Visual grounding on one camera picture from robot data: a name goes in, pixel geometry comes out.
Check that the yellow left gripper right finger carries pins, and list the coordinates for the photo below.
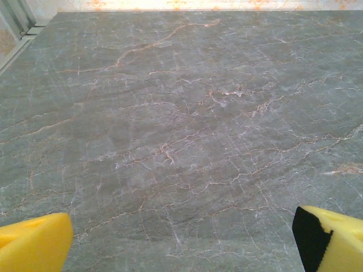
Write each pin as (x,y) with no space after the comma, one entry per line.
(340,243)

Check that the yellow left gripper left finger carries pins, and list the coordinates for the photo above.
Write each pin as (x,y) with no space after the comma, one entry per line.
(34,243)

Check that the aluminium table side rail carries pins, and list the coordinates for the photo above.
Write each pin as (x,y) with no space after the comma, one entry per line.
(17,48)

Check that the aluminium frame post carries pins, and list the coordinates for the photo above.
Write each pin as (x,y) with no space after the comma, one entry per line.
(17,14)

